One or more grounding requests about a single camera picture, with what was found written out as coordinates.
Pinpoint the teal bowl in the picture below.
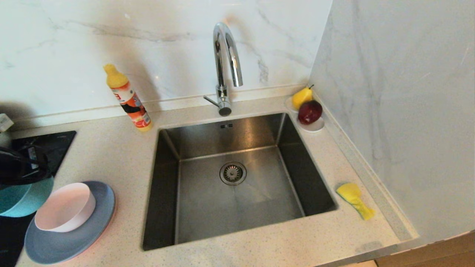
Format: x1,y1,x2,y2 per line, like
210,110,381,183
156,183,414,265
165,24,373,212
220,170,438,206
0,176,55,218

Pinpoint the pale pink bowl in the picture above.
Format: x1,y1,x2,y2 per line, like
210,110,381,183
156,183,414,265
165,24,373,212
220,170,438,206
34,182,96,233

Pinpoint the blue grey plate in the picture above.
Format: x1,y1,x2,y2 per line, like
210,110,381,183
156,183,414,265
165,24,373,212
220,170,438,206
24,181,116,265

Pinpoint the pink plate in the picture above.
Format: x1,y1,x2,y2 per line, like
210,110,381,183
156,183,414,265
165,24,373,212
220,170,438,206
71,208,117,262

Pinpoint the orange dish soap bottle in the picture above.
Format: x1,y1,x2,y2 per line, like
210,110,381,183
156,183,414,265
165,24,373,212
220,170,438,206
103,64,154,132

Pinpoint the chrome gooseneck faucet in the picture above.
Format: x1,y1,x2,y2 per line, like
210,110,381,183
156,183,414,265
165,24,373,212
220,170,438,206
203,22,244,117

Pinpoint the yellow green sponge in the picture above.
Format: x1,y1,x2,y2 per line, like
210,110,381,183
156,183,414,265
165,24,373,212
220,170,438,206
336,182,376,221

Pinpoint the stainless steel sink basin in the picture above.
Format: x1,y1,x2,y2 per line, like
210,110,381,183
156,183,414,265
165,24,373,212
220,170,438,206
142,112,338,251

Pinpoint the black induction cooktop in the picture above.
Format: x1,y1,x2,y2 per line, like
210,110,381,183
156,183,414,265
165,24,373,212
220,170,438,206
0,130,78,267

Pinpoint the round metal drain strainer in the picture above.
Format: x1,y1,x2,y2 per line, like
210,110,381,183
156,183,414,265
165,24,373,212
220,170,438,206
219,161,248,186

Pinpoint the yellow pear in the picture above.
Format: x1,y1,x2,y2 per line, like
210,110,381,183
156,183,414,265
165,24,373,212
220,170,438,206
292,85,315,111

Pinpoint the dark red apple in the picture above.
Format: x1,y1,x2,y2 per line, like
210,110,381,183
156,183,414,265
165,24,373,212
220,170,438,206
298,100,324,125

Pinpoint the small white dish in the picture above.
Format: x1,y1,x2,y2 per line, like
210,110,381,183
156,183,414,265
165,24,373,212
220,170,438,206
285,96,326,133

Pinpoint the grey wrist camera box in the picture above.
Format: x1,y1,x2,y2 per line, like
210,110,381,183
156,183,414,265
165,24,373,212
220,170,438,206
0,113,14,133

